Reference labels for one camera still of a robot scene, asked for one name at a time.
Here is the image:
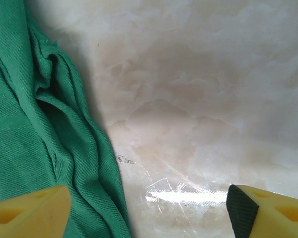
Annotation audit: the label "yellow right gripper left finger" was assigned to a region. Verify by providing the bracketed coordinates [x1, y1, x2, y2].
[0, 185, 73, 238]

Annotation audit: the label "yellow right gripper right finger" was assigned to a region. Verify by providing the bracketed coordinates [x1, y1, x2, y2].
[226, 183, 298, 238]

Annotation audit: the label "green long pants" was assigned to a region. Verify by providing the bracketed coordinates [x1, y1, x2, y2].
[0, 0, 133, 238]

